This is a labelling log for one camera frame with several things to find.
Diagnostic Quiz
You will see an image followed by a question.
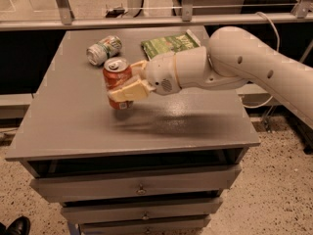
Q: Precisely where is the green 7up can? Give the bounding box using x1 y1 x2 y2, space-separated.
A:
86 35 122 66

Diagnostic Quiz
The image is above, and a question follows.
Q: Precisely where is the bottom grey drawer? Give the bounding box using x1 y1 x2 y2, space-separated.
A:
80 215 210 235

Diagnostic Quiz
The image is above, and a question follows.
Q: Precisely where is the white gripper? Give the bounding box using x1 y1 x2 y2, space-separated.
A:
108 52 181 102

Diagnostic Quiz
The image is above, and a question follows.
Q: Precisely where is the grey drawer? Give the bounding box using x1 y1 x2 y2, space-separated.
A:
30 164 242 203
61 198 223 224
80 215 210 235

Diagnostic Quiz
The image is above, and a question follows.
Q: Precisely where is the top grey drawer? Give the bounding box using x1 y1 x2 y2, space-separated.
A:
30 164 242 203

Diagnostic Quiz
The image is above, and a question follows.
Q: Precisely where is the middle grey drawer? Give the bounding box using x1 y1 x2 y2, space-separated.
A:
61 198 223 224

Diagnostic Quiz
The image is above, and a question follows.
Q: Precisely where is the black shoe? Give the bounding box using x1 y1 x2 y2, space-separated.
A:
0 216 31 235

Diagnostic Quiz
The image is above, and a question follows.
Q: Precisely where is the red coke can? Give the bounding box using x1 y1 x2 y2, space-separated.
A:
103 57 132 110

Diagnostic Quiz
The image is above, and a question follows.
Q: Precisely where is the white cable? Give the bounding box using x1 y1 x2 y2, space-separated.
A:
241 11 282 110

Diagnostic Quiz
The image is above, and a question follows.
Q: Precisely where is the grey drawer cabinet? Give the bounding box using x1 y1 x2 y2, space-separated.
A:
5 24 262 235

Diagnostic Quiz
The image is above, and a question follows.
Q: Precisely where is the metal railing frame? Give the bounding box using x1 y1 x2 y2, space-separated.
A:
0 0 313 31

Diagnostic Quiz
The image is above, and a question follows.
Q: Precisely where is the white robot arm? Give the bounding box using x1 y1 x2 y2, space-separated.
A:
108 26 313 127

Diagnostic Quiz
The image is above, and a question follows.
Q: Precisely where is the green chip bag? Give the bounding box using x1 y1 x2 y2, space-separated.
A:
141 29 201 60

